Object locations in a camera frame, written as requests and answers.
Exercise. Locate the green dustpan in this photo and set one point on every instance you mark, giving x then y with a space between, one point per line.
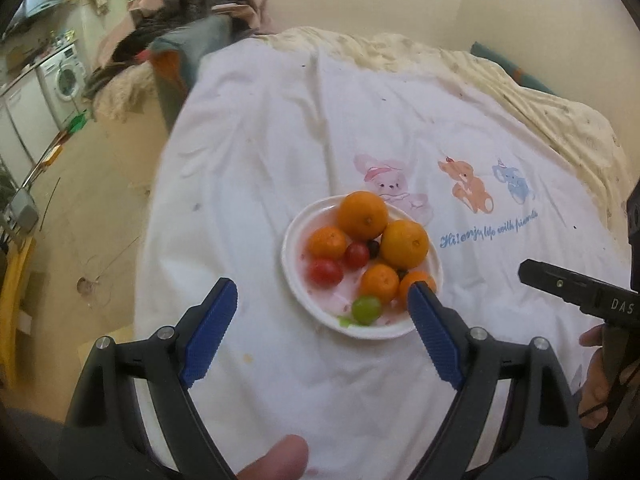
76 123

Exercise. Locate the white cabinet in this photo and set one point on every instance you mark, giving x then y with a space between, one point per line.
22 125

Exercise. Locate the large orange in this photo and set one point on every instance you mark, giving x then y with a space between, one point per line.
362 215
405 244

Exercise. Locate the oval red tomato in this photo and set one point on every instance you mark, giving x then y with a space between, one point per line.
325 271

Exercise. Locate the cream patterned quilt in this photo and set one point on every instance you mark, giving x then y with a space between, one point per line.
575 125

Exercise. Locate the person's left hand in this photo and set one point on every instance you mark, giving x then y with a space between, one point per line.
277 460

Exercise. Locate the teal pillow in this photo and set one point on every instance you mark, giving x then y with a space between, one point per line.
510 67

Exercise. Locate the pile of dark clothes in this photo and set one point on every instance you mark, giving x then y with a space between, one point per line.
170 15

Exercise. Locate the dark grape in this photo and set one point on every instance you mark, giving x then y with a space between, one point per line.
373 247

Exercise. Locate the small grey box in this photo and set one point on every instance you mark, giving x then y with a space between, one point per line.
24 211

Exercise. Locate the white washing machine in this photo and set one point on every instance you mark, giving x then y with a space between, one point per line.
62 80

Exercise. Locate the pink strawberry-print plate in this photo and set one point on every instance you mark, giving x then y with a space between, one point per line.
320 305

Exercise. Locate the yellow board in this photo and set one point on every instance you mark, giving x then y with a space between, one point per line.
15 310

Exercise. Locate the white animal-print blanket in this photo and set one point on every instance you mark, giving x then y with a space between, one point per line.
275 135

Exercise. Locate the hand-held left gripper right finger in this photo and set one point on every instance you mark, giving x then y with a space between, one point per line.
435 335

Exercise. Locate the cream shaggy throw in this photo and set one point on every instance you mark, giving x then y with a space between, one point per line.
125 92

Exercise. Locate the small tangerine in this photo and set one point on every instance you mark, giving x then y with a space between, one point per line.
380 282
326 242
422 280

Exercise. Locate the small round red tomato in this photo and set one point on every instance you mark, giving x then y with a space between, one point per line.
356 255

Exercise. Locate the green tomato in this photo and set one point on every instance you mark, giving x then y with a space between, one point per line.
365 309

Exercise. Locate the grey and orange cushion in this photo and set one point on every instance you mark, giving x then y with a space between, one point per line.
185 65

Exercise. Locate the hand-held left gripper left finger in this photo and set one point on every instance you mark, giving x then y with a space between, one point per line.
210 335

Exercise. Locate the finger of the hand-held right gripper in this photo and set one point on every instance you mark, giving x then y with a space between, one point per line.
555 282

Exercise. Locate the person's right hand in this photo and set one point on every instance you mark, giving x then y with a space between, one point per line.
594 380

